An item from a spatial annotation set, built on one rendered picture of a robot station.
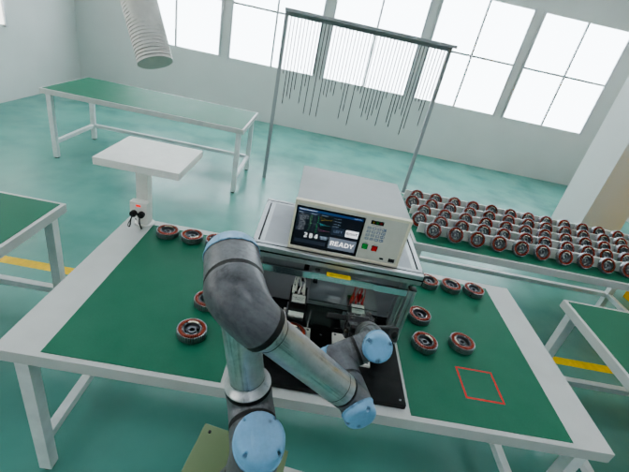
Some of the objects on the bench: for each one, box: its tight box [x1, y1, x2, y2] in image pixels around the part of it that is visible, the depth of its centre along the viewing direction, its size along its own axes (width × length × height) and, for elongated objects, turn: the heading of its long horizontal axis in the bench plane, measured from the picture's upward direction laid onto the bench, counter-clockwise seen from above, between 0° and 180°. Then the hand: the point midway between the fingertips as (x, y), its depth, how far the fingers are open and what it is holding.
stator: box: [176, 318, 207, 345], centre depth 150 cm, size 11×11×4 cm
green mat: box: [397, 279, 573, 443], centre depth 181 cm, size 94×61×1 cm, turn 158°
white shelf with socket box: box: [92, 136, 203, 229], centre depth 193 cm, size 35×37×46 cm
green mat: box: [40, 225, 227, 383], centre depth 174 cm, size 94×61×1 cm, turn 158°
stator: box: [407, 305, 432, 326], centre depth 187 cm, size 11×11×4 cm
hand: (361, 321), depth 130 cm, fingers closed, pressing on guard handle
